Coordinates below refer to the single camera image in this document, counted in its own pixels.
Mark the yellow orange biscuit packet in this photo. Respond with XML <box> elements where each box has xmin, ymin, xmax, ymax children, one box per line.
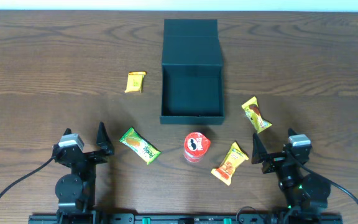
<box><xmin>211</xmin><ymin>141</ymin><xmax>249</xmax><ymax>186</ymax></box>

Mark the green yellow snack packet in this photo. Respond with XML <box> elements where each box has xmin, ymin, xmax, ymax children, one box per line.
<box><xmin>120</xmin><ymin>127</ymin><xmax>161</xmax><ymax>165</ymax></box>

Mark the yellow chocolate bar wrapper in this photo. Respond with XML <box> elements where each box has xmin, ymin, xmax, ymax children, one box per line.
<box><xmin>241</xmin><ymin>96</ymin><xmax>272</xmax><ymax>133</ymax></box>

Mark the small yellow snack packet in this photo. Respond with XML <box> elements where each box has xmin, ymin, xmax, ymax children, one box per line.
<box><xmin>124</xmin><ymin>71</ymin><xmax>147</xmax><ymax>93</ymax></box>

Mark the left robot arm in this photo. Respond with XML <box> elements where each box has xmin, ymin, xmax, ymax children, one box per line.
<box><xmin>52</xmin><ymin>122</ymin><xmax>114</xmax><ymax>214</ymax></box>

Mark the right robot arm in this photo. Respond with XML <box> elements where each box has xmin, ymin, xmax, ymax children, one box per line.
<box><xmin>251</xmin><ymin>128</ymin><xmax>331</xmax><ymax>213</ymax></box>

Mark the red Pringles can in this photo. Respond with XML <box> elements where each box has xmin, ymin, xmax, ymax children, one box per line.
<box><xmin>183</xmin><ymin>132</ymin><xmax>211</xmax><ymax>162</ymax></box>

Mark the dark green open box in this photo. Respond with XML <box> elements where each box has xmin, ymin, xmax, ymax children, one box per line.
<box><xmin>160</xmin><ymin>19</ymin><xmax>224</xmax><ymax>125</ymax></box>

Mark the black mounting rail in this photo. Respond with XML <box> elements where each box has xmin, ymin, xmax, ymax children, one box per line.
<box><xmin>28</xmin><ymin>213</ymin><xmax>344</xmax><ymax>224</ymax></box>

